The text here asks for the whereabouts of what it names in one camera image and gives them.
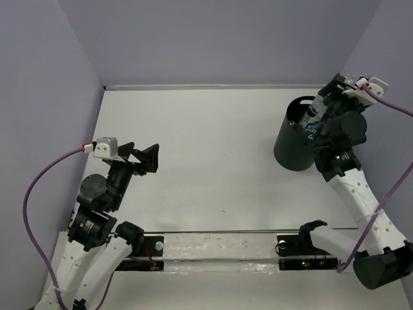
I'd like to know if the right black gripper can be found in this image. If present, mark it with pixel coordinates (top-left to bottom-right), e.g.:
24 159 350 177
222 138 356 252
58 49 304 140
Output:
310 72 362 140

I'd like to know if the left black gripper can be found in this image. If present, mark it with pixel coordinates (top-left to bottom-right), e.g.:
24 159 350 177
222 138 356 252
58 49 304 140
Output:
108 141 160 209

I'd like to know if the clear bottle green-blue label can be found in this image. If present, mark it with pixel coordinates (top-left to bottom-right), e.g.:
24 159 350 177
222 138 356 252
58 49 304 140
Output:
298 73 355 132

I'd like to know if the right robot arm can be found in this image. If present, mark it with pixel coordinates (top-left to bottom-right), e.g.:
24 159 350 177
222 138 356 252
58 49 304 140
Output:
297 74 412 290

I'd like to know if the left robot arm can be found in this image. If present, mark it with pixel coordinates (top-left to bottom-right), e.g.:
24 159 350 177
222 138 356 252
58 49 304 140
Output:
25 137 163 309

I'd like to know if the black round bin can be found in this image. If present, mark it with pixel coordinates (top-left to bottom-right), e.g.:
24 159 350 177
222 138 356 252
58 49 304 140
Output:
274 96 315 171

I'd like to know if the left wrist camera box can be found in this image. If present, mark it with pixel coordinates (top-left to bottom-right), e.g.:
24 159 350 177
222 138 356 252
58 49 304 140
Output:
93 137 118 159

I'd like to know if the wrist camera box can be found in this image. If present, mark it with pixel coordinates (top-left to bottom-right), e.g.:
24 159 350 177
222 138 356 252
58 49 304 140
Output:
342 77 388 107
93 137 118 159

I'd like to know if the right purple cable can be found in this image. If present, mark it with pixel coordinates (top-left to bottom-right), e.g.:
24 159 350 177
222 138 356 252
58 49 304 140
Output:
337 88 413 272

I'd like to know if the purple cable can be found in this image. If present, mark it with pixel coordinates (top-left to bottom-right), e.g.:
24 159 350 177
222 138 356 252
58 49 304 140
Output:
25 145 114 307
337 88 413 272

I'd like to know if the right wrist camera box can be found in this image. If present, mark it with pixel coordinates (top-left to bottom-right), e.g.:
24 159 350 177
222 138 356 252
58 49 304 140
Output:
342 77 388 107

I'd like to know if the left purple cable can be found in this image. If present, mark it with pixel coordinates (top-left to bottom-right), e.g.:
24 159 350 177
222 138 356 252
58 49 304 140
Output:
25 145 114 307

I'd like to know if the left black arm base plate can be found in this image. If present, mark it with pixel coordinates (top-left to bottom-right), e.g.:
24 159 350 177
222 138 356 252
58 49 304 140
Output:
116 235 165 272

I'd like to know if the aluminium back rail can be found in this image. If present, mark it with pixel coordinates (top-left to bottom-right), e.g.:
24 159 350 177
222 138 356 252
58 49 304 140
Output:
103 84 324 91

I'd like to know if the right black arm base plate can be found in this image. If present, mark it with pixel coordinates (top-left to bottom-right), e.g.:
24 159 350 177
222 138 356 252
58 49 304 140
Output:
274 234 338 271

